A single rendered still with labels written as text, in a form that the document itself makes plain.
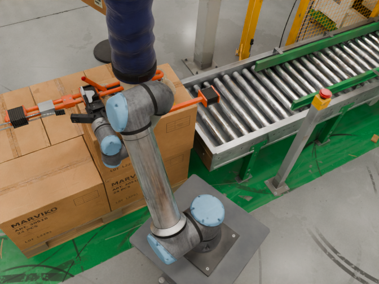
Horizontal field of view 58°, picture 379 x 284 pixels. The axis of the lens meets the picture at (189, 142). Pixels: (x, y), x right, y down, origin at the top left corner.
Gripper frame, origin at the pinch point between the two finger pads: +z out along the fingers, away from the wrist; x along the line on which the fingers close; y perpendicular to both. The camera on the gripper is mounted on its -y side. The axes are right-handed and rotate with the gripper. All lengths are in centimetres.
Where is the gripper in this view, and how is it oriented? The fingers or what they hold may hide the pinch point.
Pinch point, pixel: (82, 97)
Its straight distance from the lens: 182.0
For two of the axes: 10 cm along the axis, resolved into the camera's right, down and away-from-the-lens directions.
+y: 8.8, -3.5, 3.3
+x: 0.6, -6.0, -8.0
